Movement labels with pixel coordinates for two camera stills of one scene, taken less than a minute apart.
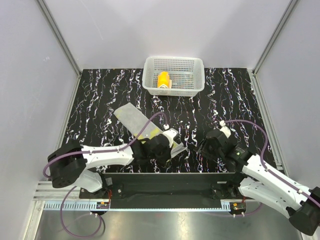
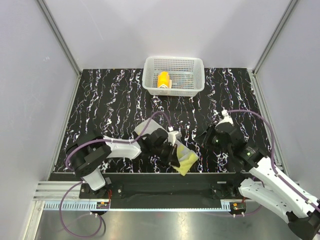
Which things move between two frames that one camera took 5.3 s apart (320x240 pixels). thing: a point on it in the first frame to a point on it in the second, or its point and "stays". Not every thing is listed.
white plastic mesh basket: [187, 75] stays
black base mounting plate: [169, 190] stays
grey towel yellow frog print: [133, 119] to [186, 157]
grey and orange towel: [163, 81] stays
